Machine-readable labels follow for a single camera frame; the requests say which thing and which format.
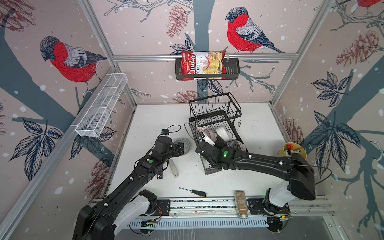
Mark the black stapler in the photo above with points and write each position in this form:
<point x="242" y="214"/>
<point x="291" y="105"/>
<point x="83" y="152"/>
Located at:
<point x="160" y="174"/>

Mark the white ceramic bowl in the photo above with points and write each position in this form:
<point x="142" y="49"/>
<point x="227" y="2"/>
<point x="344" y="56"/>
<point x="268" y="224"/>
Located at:
<point x="222" y="132"/>

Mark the white mesh wall shelf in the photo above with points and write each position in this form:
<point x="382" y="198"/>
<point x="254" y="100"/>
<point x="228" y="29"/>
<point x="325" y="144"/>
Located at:
<point x="98" y="113"/>

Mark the grain filled jar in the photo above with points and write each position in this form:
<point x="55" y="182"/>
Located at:
<point x="241" y="204"/>

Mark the white maroon sunburst bowl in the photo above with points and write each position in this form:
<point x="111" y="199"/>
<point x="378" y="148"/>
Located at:
<point x="239" y="146"/>

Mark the black yellow screwdriver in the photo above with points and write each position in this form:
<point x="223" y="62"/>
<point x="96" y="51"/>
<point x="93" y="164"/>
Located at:
<point x="196" y="192"/>

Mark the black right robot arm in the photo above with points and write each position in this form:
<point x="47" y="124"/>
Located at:
<point x="294" y="169"/>

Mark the yellow cup holder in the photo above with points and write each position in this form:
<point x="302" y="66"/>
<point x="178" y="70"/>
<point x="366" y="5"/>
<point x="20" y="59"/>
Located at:
<point x="296" y="149"/>

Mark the white rectangular block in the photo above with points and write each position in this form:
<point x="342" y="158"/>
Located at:
<point x="173" y="168"/>

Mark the red chips bag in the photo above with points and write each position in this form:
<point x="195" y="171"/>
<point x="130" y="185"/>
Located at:
<point x="203" y="63"/>

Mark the black wire dish rack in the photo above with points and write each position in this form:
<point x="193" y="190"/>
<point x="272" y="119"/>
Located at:
<point x="220" y="110"/>

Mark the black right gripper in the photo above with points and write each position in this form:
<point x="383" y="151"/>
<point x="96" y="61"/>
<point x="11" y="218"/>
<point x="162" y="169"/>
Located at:
<point x="220" y="144"/>

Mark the white red patterned bowl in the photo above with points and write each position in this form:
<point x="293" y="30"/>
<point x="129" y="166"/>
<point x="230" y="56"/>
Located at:
<point x="201" y="130"/>

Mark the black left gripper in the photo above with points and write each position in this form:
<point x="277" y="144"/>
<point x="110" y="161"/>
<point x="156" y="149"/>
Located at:
<point x="177" y="152"/>

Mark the green geometric pattern bowl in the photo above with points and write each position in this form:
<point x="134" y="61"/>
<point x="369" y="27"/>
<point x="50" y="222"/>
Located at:
<point x="187" y="143"/>

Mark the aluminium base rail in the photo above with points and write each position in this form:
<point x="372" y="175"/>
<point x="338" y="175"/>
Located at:
<point x="221" y="212"/>

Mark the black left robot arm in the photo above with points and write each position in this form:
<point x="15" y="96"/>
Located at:
<point x="128" y="201"/>

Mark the black wall basket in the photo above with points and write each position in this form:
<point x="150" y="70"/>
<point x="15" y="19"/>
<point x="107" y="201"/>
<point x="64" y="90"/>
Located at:
<point x="229" y="69"/>

